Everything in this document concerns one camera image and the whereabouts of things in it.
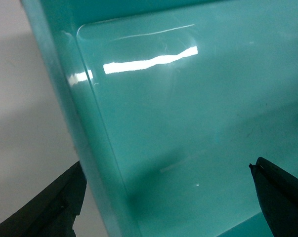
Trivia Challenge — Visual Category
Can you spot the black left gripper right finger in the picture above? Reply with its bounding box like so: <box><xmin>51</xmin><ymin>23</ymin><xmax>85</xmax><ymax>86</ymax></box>
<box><xmin>249</xmin><ymin>157</ymin><xmax>298</xmax><ymax>237</ymax></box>

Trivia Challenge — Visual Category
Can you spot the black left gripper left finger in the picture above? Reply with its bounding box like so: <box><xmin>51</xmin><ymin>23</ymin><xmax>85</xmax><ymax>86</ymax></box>
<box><xmin>0</xmin><ymin>162</ymin><xmax>86</xmax><ymax>237</ymax></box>

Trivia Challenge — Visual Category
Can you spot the teal plastic bin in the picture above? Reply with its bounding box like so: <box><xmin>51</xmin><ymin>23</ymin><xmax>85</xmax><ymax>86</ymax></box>
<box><xmin>22</xmin><ymin>0</ymin><xmax>298</xmax><ymax>237</ymax></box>

